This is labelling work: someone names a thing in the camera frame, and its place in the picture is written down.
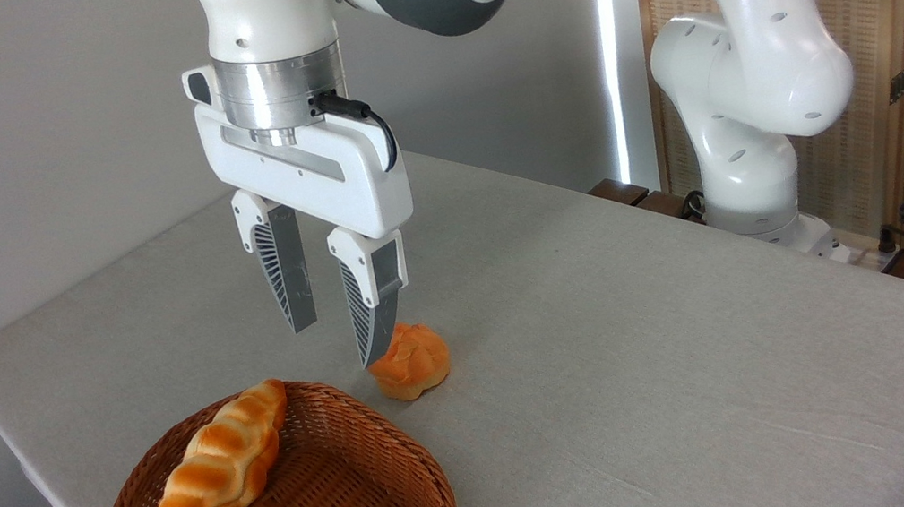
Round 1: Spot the grey tablecloth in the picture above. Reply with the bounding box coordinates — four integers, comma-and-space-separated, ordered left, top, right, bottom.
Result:
0, 72, 904, 507

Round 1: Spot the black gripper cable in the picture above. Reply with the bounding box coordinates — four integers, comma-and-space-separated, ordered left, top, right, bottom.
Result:
311, 82, 401, 182

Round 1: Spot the dark brown wooden block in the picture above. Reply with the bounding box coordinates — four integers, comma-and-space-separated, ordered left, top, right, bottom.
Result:
586, 172, 652, 214
633, 183, 708, 234

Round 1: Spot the round knotted bread roll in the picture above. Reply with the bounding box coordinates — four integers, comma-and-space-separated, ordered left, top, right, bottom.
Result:
362, 316, 457, 408

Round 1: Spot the long braided bread loaf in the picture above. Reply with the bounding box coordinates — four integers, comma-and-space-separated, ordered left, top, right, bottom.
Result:
125, 376, 306, 507

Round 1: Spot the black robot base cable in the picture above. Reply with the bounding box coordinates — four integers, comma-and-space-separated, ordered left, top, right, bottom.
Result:
676, 189, 710, 223

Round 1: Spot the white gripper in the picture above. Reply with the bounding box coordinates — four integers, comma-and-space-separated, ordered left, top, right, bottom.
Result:
181, 37, 438, 391

